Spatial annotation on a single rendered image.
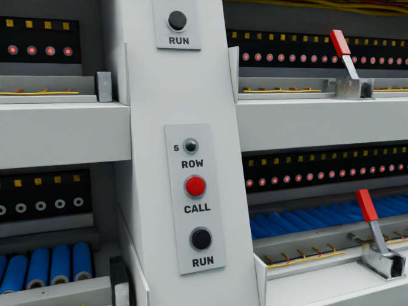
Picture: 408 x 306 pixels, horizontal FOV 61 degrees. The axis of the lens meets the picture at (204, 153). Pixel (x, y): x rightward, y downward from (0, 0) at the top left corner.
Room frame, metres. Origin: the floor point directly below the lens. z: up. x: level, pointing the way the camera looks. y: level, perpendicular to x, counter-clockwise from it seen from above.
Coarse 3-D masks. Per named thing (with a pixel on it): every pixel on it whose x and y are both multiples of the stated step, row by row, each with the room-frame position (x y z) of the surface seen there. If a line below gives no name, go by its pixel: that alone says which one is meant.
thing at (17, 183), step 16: (0, 176) 0.38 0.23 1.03; (16, 176) 0.38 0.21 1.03; (32, 176) 0.39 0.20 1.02; (48, 176) 0.39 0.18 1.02; (64, 176) 0.40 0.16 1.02; (80, 176) 0.40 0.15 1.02; (0, 192) 0.38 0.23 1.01; (16, 192) 0.39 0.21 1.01; (32, 192) 0.39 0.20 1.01; (48, 192) 0.40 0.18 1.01; (64, 192) 0.41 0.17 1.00; (80, 192) 0.41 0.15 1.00; (32, 208) 0.40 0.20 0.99; (48, 208) 0.40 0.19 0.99; (64, 208) 0.41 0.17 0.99; (80, 208) 0.42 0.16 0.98
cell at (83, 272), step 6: (78, 246) 0.38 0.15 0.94; (84, 246) 0.38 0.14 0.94; (72, 252) 0.39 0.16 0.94; (78, 252) 0.37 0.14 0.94; (84, 252) 0.37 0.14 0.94; (72, 258) 0.37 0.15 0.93; (78, 258) 0.36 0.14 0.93; (84, 258) 0.36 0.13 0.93; (90, 258) 0.38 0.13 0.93; (78, 264) 0.35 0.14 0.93; (84, 264) 0.35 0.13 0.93; (90, 264) 0.36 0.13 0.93; (78, 270) 0.34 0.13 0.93; (84, 270) 0.34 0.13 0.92; (90, 270) 0.35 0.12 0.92; (78, 276) 0.34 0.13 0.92; (84, 276) 0.34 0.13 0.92; (90, 276) 0.34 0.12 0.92
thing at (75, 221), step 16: (0, 224) 0.39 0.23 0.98; (16, 224) 0.39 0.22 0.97; (32, 224) 0.40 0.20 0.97; (48, 224) 0.40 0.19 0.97; (64, 224) 0.41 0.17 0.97; (80, 224) 0.42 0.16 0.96; (128, 240) 0.34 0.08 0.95; (96, 256) 0.40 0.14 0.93; (112, 256) 0.40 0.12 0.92; (128, 256) 0.35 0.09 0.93; (96, 272) 0.37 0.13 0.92; (112, 272) 0.32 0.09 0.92; (128, 272) 0.36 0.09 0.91; (112, 288) 0.33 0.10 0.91; (128, 288) 0.31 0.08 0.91; (144, 288) 0.26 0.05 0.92; (112, 304) 0.32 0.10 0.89; (128, 304) 0.31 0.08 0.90; (144, 304) 0.27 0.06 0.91
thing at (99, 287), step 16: (48, 288) 0.30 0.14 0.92; (64, 288) 0.30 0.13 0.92; (80, 288) 0.30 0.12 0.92; (96, 288) 0.30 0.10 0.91; (0, 304) 0.28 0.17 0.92; (16, 304) 0.28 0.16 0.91; (32, 304) 0.29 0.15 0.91; (48, 304) 0.29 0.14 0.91; (64, 304) 0.30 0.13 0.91; (80, 304) 0.30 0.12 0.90; (96, 304) 0.31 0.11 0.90
